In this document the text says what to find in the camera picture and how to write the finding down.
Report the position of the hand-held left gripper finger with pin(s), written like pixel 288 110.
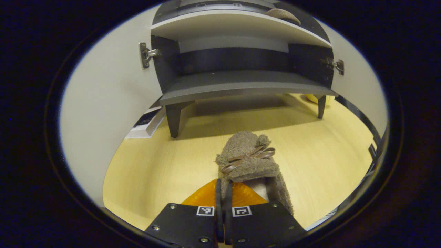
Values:
pixel 219 199
pixel 228 203

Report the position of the brown fuzzy shoe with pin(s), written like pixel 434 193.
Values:
pixel 282 14
pixel 248 158

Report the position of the grey shoe cabinet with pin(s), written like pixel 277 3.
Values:
pixel 241 81

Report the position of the grey shoe cabinet door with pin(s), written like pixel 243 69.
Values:
pixel 358 82
pixel 103 103

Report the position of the blue book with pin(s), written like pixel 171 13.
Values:
pixel 144 119

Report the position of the yellow fluffy ball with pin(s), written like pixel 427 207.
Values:
pixel 315 99

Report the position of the black metal frame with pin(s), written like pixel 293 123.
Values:
pixel 355 111

